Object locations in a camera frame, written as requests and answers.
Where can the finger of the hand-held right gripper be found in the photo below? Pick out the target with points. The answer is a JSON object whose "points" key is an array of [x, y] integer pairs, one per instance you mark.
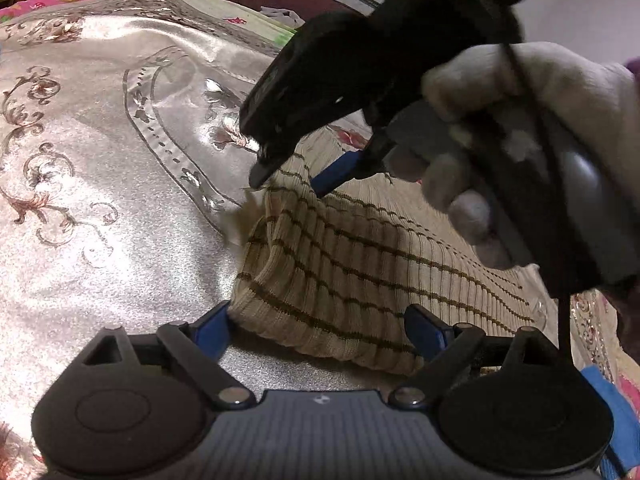
{"points": [[264, 170], [334, 174]]}

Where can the silver floral satin blanket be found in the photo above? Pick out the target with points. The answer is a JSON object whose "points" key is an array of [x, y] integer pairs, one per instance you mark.
{"points": [[100, 235]]}

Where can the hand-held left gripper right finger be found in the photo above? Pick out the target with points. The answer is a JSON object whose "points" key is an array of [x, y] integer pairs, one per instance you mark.
{"points": [[425, 330]]}

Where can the person's right hand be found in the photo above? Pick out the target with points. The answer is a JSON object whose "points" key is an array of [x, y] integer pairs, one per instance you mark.
{"points": [[565, 95]]}

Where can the light green printed sheet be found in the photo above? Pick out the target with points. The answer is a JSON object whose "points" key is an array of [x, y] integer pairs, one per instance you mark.
{"points": [[240, 20]]}

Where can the grey crumpled cloth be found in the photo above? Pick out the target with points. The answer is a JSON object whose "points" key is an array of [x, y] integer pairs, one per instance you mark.
{"points": [[282, 14]]}

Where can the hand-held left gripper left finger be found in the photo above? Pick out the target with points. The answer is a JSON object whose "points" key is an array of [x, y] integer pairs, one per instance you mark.
{"points": [[214, 330]]}

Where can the beige striped ribbed knit garment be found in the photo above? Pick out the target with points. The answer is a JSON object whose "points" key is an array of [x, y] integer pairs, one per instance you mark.
{"points": [[350, 280]]}

